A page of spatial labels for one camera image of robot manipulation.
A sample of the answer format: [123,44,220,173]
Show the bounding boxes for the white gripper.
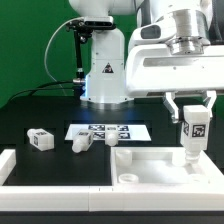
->
[125,44,224,123]

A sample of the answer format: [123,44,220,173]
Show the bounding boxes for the white square tabletop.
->
[110,147,224,185]

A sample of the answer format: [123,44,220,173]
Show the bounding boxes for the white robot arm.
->
[68,0,224,122]

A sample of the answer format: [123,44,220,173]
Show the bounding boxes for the paper sheet with tags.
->
[65,124,151,141]

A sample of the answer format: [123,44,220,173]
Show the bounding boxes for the white U-shaped fence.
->
[0,149,224,212]

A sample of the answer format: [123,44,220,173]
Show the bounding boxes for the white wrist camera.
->
[128,22,176,51]

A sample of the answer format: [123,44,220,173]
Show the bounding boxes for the white camera cable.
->
[43,18,81,96]

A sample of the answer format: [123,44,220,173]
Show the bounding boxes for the black cables on table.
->
[8,79,83,103]

